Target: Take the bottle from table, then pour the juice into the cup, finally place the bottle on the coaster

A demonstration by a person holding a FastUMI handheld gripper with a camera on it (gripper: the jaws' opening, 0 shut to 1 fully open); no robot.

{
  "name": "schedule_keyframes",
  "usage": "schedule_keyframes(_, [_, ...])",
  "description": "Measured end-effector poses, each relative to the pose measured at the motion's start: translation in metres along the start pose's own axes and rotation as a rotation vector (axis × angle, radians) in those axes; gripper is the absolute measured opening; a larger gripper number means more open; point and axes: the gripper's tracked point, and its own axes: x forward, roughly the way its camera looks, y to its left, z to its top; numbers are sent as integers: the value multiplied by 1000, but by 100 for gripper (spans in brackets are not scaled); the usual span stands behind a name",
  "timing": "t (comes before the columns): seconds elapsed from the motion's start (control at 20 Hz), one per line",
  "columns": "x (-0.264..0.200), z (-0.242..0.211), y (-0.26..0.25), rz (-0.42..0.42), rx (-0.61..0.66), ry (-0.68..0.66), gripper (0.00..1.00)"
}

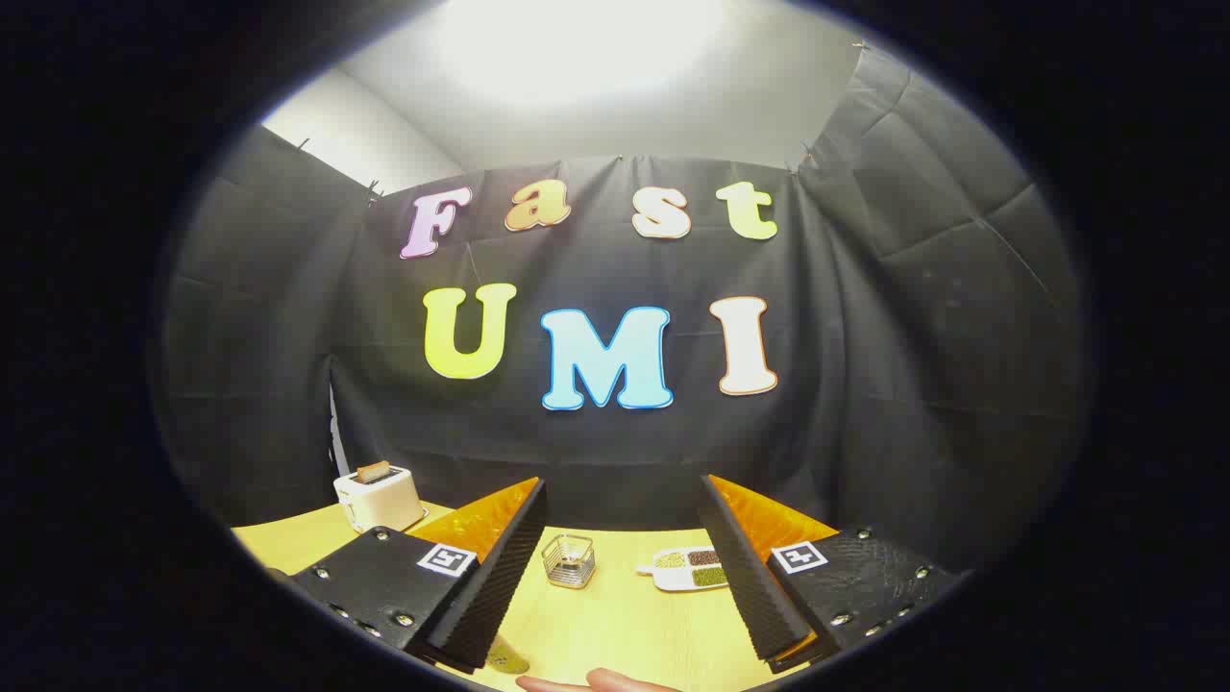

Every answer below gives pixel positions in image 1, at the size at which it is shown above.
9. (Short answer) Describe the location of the wire mesh holder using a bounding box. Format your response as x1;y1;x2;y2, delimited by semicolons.
541;534;597;589

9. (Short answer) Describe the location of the black backdrop cloth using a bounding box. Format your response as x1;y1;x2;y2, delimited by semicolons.
154;43;1092;578

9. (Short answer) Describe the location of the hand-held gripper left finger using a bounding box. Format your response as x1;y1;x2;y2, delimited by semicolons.
288;476;551;674

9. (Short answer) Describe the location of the cream toaster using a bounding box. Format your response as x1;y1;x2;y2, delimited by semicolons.
333;464;429;534

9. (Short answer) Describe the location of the wooden table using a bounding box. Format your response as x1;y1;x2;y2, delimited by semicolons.
231;500;847;692

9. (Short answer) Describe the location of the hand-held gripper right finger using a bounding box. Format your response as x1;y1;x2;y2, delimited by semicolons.
697;474;967;676

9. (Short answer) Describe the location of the white divided dish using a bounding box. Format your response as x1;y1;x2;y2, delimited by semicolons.
636;546;731;593

